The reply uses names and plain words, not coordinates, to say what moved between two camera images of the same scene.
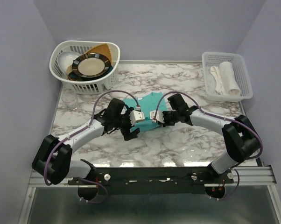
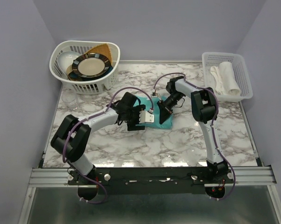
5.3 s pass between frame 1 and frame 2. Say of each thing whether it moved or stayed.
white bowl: stayed
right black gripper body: moved
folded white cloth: stayed
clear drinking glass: stayed
